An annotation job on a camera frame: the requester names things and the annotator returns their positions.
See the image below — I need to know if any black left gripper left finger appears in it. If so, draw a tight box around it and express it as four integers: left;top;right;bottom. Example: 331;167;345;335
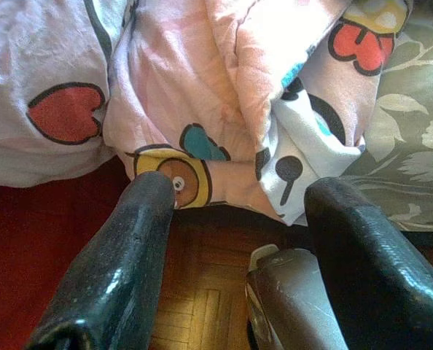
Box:
24;171;178;350

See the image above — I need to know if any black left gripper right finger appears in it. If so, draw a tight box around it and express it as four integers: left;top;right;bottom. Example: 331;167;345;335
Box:
303;176;433;350

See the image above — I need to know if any red pillow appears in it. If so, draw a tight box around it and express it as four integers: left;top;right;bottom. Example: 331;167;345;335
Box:
0;155;136;350

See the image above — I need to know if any beige floral bed sheet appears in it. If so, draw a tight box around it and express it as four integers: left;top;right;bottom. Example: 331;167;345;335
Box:
342;0;433;233

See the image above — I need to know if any pink cartoon print blanket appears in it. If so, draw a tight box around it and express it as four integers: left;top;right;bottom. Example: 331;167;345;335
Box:
0;0;411;226

